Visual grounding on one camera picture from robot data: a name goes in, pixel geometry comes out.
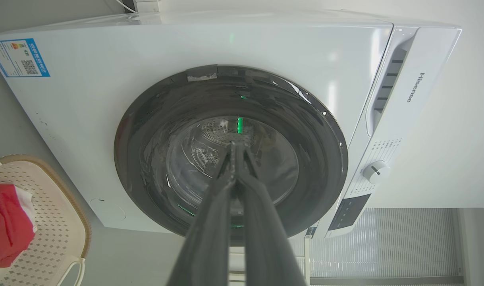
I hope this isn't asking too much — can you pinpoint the white washing machine dial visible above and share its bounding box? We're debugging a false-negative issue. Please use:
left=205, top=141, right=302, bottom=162
left=363, top=160, right=391, bottom=184

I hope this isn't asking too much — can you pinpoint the dark round washing machine door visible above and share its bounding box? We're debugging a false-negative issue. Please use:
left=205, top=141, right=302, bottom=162
left=114, top=65, right=349, bottom=243

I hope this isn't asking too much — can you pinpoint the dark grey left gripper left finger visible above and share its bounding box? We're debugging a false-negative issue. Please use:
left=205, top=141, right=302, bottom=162
left=167, top=142, right=237, bottom=286

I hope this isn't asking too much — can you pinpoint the blue energy label sticker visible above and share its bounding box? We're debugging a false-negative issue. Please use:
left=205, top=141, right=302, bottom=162
left=0, top=38, right=50, bottom=78

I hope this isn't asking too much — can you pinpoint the white window blind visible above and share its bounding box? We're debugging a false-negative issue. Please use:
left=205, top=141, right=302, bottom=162
left=288, top=208, right=465, bottom=278

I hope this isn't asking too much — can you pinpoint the white power cable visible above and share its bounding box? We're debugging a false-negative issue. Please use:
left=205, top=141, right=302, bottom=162
left=116, top=0, right=139, bottom=14

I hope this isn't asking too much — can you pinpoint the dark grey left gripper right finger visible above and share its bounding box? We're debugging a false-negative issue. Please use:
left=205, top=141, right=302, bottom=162
left=235, top=142, right=308, bottom=286

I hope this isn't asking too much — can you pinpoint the white Hisense washing machine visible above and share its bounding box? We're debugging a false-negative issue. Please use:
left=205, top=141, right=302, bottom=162
left=0, top=10, right=463, bottom=239

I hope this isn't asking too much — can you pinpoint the beige perforated laundry basket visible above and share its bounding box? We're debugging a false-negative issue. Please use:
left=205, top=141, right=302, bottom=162
left=0, top=155, right=92, bottom=286

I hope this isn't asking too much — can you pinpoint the red and white garment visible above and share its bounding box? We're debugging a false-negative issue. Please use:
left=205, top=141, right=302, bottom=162
left=0, top=183, right=38, bottom=269

